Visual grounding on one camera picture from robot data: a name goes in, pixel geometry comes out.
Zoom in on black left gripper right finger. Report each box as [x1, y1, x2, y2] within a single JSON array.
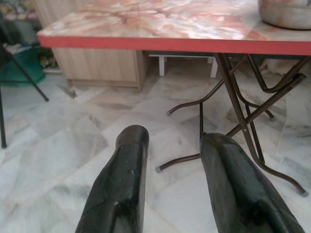
[[199, 132, 305, 233]]

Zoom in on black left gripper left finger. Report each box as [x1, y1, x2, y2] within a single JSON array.
[[74, 124, 150, 233]]

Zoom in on stainless steel plate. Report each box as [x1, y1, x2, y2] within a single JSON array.
[[259, 6, 311, 31]]

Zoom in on light wooden cabinet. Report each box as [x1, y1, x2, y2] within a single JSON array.
[[34, 0, 152, 92]]

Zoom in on green plastic crate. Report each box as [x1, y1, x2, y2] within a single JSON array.
[[0, 45, 47, 86]]

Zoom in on brown metal table leg frame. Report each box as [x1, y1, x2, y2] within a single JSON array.
[[155, 52, 311, 197]]

